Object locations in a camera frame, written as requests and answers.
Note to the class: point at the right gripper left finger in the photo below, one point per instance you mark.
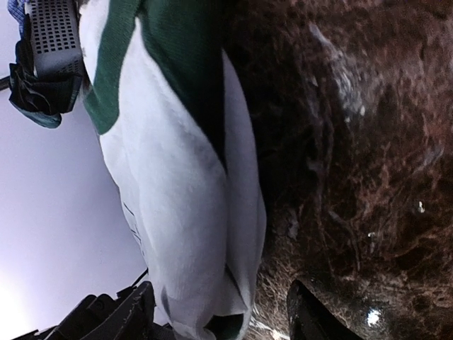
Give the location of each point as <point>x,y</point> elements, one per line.
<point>130,316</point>

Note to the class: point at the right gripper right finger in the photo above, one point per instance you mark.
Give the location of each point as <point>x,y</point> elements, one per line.
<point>309,319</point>

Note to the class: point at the dark green plaid garment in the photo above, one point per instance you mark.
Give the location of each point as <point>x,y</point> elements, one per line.
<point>41,99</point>

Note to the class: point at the white and green raglan shirt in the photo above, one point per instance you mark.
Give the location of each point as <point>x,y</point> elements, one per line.
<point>177,139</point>

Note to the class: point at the white perforated laundry basket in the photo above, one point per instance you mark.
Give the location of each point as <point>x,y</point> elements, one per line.
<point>54,37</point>

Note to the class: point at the blue checkered shirt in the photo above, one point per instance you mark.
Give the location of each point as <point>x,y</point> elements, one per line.
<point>16,8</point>

